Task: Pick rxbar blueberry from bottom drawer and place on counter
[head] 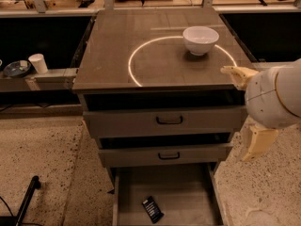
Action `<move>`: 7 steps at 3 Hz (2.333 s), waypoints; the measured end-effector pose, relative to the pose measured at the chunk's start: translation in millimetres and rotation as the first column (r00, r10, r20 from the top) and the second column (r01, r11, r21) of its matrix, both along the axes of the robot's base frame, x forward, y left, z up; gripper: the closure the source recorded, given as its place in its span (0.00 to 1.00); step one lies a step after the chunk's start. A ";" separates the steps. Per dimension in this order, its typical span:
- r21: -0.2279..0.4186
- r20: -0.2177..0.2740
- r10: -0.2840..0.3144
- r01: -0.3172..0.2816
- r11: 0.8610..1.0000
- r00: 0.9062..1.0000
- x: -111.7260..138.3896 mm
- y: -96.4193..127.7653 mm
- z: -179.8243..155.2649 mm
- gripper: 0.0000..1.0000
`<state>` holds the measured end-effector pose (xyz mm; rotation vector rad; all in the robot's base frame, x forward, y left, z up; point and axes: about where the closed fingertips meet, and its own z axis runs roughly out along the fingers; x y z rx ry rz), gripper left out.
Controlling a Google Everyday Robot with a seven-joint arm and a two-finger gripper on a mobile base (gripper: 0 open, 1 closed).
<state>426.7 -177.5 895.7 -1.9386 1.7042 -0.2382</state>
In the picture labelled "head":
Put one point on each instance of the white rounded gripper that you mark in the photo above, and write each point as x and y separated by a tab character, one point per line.
264	98

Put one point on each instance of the dark rxbar blueberry wrapper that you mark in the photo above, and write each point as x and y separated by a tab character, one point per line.
152	209

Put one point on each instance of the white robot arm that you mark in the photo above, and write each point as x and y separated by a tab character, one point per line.
273	102

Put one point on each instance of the grey top drawer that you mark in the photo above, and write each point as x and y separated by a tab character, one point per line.
165	122

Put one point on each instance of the grey drawer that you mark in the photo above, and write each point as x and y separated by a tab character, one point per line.
165	122
184	193
152	156

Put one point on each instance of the grey middle drawer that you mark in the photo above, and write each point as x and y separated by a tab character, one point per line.
152	156

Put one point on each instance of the grey drawer cabinet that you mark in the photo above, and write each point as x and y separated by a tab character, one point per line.
136	59

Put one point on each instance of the grey bottom drawer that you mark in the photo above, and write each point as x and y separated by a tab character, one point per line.
184	193

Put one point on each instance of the white ceramic bowl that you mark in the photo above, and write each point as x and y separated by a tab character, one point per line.
199	40

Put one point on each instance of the white paper cup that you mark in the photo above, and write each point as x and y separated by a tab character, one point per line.
38	61

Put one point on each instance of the black floor stand leg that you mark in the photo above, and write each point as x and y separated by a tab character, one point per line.
18	219

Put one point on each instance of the grey side shelf rail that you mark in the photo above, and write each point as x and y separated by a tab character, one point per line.
54	79

